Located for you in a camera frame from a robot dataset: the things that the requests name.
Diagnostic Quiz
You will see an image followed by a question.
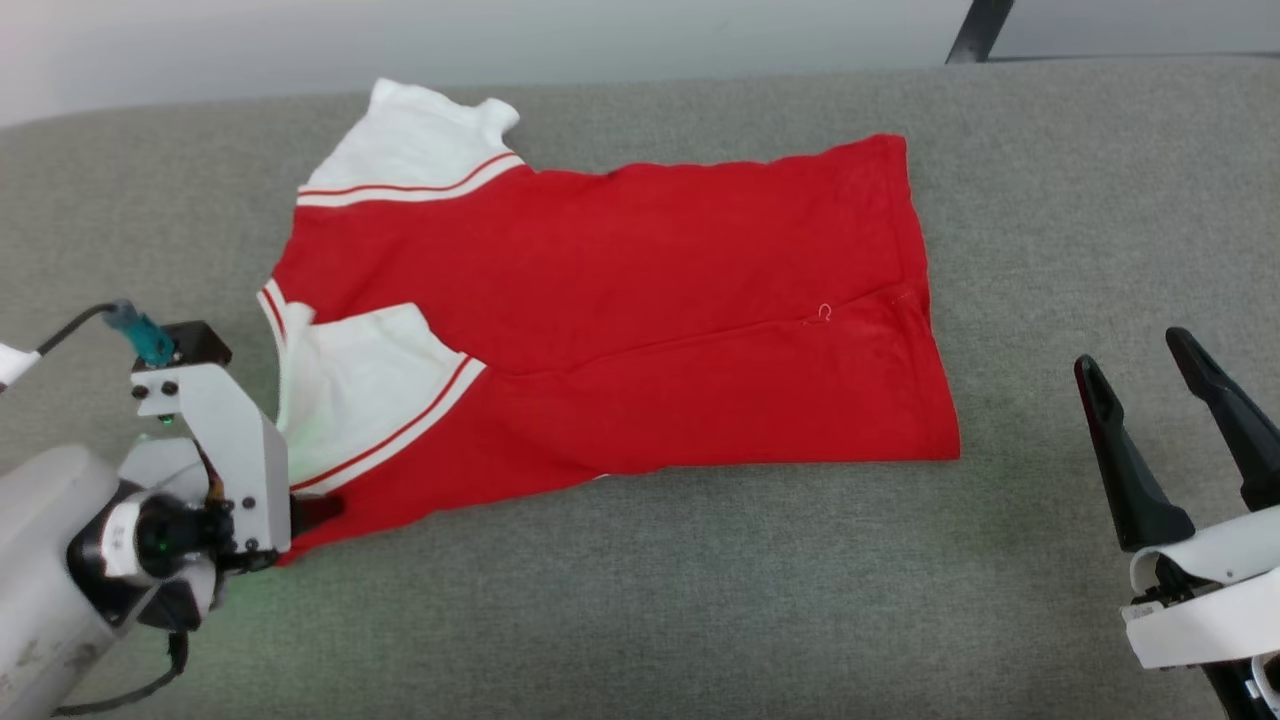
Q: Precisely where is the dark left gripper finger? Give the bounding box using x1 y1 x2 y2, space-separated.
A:
291 494 347 538

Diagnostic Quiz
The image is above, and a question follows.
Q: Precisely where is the white cable label tag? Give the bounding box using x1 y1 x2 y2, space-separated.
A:
0 343 43 389

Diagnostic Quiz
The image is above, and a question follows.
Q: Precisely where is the teal cable connector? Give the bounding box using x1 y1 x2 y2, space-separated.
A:
107 299 178 367

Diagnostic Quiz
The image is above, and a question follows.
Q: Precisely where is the black camera cable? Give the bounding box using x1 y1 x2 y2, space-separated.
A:
30 303 126 359

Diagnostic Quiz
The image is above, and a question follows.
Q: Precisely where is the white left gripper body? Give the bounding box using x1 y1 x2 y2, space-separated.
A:
130 361 294 574

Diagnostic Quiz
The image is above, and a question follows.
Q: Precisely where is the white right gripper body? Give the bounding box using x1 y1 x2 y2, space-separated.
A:
1120 509 1280 720

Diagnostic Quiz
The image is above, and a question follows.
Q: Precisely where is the red and white jersey shirt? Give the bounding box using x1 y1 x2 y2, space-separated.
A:
257 78 963 567

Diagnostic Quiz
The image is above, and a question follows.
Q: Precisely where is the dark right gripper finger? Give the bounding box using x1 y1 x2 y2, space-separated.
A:
1165 326 1280 513
1074 354 1197 553

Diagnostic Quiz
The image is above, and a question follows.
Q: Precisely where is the black slanted metal leg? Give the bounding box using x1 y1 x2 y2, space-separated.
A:
945 0 1017 65

